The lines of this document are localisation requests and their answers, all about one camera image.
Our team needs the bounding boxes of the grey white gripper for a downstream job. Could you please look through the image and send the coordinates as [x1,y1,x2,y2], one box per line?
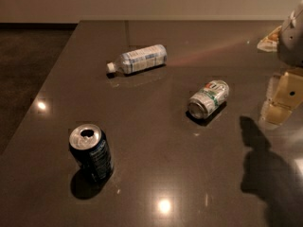
[257,0,303,126]

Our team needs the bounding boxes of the dark blue pepsi can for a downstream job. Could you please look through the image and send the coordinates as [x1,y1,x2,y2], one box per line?
[69,124,114,182]

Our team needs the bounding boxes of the silver green 7up can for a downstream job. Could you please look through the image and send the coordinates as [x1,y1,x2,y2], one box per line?
[187,80,229,119]

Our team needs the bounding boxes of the clear plastic water bottle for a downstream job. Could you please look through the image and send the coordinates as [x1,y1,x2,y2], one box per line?
[107,44,167,75]

